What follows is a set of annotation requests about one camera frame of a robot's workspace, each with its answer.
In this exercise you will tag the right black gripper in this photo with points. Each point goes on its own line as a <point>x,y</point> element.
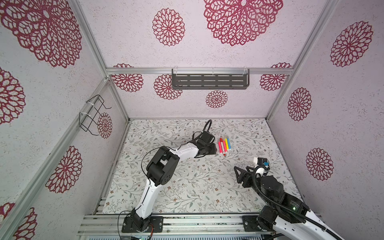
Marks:
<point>247,175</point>

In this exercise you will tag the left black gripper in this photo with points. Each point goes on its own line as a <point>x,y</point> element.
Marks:
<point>213,149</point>

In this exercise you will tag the white red marker pen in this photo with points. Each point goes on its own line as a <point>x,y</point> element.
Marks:
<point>223,146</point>

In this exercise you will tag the pink highlighter pen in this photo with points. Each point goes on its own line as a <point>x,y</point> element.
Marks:
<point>220,147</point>

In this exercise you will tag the yellow highlighter pen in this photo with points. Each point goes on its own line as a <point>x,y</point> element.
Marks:
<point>227,145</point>

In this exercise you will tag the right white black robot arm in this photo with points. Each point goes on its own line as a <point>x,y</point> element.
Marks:
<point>313,229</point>

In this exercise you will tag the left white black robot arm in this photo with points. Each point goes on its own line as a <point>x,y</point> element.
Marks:
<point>160,170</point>

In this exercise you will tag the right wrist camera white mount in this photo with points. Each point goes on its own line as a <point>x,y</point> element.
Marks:
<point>261,164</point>

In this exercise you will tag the dark metal wall shelf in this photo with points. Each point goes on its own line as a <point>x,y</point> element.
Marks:
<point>210,81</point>

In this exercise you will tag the black wire wall rack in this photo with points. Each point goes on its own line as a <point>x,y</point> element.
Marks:
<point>90,117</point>

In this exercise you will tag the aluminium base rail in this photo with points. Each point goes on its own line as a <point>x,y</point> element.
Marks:
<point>102,224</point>

